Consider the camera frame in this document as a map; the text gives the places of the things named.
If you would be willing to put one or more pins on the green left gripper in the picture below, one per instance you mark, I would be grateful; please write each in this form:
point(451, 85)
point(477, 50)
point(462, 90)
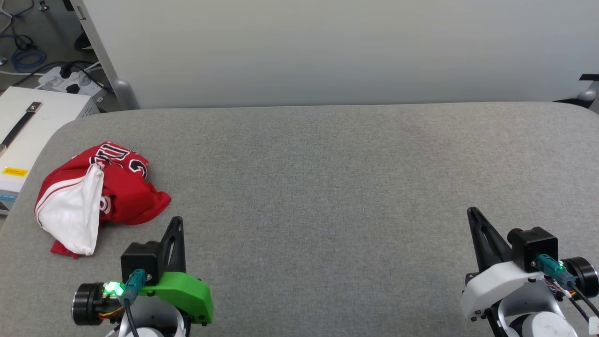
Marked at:
point(187, 290)

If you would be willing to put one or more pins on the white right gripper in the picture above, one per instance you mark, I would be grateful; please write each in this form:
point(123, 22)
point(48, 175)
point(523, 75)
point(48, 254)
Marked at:
point(496, 281)

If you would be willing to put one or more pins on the red and white jersey shirt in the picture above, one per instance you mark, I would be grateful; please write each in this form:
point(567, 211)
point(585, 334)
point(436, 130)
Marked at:
point(126, 196)

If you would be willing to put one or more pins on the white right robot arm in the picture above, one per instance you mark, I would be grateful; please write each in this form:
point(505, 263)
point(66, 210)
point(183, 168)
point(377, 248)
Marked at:
point(543, 325)

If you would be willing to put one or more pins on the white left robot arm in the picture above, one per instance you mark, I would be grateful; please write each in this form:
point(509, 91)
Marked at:
point(154, 316)

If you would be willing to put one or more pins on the black cylindrical left wrist motor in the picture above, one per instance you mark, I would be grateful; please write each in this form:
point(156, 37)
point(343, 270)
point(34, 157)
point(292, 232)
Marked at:
point(86, 304)

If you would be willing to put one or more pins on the black cylindrical wrist motor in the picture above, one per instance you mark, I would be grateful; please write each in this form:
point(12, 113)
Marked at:
point(582, 276)
point(86, 304)

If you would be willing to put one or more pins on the black cylindrical right wrist motor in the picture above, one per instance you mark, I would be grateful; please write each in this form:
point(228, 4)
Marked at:
point(582, 276)

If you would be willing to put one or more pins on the yellow warning label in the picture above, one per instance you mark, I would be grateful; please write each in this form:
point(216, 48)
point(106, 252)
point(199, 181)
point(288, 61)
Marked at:
point(15, 172)

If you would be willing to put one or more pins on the grey metal partition foot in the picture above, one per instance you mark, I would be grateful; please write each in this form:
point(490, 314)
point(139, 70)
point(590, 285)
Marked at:
point(587, 95)

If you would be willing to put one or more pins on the white metal equipment box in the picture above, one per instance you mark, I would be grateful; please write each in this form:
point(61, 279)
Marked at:
point(51, 117)

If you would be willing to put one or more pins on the black power plug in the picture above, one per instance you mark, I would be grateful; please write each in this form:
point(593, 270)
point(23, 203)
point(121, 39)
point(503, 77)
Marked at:
point(65, 70)
point(72, 88)

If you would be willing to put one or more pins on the white power strip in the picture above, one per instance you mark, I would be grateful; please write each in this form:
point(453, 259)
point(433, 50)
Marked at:
point(54, 83)

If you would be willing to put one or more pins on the white partition panel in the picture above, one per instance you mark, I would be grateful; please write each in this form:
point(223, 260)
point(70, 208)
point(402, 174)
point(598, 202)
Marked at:
point(327, 47)

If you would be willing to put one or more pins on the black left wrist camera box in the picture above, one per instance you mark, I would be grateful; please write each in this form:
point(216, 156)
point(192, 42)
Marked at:
point(140, 257)

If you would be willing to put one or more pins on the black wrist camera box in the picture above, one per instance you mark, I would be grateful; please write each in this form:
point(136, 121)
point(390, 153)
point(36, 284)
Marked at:
point(533, 248)
point(140, 257)

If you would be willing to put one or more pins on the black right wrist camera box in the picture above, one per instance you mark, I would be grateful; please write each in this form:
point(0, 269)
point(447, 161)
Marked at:
point(533, 248)

